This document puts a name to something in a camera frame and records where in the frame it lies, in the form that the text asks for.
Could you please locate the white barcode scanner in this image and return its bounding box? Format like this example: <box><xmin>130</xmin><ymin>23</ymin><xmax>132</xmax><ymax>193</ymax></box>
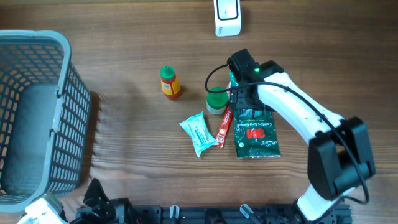
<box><xmin>213</xmin><ymin>0</ymin><xmax>242</xmax><ymax>37</ymax></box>

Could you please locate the red sauce bottle green cap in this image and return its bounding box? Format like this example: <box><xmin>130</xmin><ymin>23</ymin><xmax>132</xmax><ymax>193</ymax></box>
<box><xmin>160</xmin><ymin>65</ymin><xmax>182</xmax><ymax>100</ymax></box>

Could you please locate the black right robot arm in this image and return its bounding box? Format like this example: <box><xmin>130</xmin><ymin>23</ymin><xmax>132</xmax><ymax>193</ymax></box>
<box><xmin>226</xmin><ymin>49</ymin><xmax>376</xmax><ymax>223</ymax></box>

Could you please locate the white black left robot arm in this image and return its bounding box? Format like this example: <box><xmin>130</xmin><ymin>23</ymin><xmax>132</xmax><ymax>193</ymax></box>
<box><xmin>18</xmin><ymin>179</ymin><xmax>136</xmax><ymax>224</ymax></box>

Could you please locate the green glove package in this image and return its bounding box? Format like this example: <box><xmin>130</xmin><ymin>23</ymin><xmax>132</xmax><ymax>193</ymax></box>
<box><xmin>228</xmin><ymin>70</ymin><xmax>281</xmax><ymax>159</ymax></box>

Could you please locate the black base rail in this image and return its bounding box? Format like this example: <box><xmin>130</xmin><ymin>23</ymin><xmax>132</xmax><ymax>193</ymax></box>
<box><xmin>76</xmin><ymin>203</ymin><xmax>353</xmax><ymax>224</ymax></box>

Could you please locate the green lid white jar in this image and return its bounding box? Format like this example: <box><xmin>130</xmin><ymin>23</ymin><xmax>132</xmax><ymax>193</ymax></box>
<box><xmin>206</xmin><ymin>92</ymin><xmax>229</xmax><ymax>115</ymax></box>

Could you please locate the red stick sachet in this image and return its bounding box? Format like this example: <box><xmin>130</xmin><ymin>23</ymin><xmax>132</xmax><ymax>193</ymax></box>
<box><xmin>216</xmin><ymin>106</ymin><xmax>233</xmax><ymax>148</ymax></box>

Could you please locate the teal white sachet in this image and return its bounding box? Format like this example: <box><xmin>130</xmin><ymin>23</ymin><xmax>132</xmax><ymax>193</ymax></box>
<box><xmin>180</xmin><ymin>112</ymin><xmax>219</xmax><ymax>157</ymax></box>

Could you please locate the grey plastic mesh basket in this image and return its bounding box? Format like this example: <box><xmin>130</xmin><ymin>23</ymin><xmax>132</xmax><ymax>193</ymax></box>
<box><xmin>1</xmin><ymin>30</ymin><xmax>91</xmax><ymax>213</ymax></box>

